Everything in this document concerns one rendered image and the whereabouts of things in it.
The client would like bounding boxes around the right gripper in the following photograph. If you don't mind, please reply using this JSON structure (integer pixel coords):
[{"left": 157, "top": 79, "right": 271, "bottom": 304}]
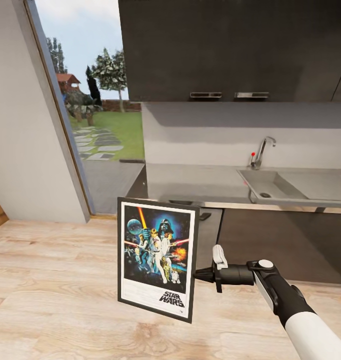
[{"left": 192, "top": 262, "right": 241, "bottom": 293}]

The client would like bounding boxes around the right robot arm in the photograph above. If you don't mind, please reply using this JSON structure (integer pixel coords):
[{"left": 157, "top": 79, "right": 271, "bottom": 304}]
[{"left": 192, "top": 244, "right": 341, "bottom": 360}]

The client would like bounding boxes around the poster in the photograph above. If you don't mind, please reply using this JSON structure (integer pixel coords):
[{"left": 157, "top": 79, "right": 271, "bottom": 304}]
[{"left": 117, "top": 197, "right": 200, "bottom": 324}]

